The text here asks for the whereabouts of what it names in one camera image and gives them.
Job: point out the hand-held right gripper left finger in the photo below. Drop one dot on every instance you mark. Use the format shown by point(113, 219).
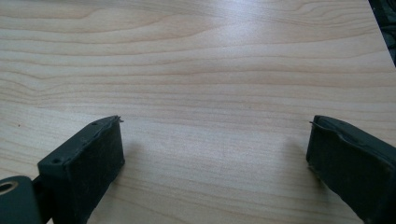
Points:
point(84, 165)

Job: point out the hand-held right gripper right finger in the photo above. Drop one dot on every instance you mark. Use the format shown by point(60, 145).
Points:
point(351, 168)

